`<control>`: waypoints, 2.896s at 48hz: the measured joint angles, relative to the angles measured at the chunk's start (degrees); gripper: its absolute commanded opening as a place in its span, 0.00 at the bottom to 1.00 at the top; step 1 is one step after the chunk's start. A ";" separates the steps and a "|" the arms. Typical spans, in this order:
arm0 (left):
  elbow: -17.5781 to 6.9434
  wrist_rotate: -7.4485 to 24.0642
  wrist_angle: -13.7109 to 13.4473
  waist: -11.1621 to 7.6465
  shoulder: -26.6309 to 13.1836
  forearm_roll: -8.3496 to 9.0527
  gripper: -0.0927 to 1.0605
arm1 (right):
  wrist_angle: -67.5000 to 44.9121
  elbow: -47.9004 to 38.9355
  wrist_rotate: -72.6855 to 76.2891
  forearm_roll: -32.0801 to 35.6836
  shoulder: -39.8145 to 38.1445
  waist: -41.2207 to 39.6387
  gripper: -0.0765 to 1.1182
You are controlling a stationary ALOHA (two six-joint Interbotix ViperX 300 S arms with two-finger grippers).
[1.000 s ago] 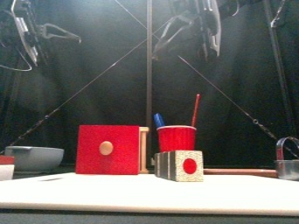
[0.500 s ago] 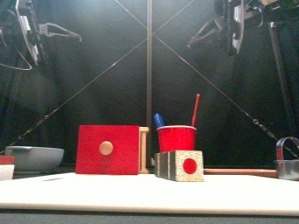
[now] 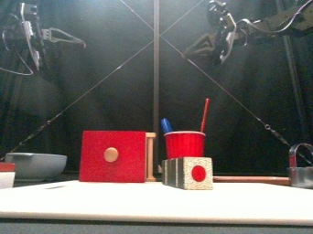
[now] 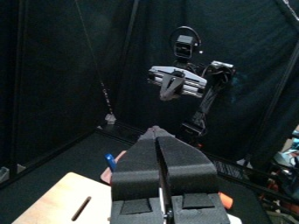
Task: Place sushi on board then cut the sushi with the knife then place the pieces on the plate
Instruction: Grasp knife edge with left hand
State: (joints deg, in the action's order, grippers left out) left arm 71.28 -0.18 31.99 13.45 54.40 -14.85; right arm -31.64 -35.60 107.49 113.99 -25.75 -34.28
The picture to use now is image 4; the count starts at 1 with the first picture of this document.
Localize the blue knife handle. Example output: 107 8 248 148
103 153 117 173

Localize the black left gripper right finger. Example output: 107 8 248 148
155 127 231 224

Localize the colourful background clutter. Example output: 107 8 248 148
257 125 299 224

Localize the black slanted frame bar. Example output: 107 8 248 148
244 38 299 167

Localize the thin hanging cord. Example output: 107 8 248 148
73 0 116 116

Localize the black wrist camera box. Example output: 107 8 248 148
172 34 195 60

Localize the salmon pink plate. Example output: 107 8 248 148
98 150 128 186

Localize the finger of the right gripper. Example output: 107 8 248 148
169 73 187 100
159 74 175 102

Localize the white frame corner bracket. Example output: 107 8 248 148
104 113 117 126

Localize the light wooden cutting board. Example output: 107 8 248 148
10 171 115 224

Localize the black metal frame post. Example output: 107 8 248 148
109 0 141 123

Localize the black looped camera cable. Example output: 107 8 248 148
169 25 203 47

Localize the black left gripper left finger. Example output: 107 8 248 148
109 125 164 224

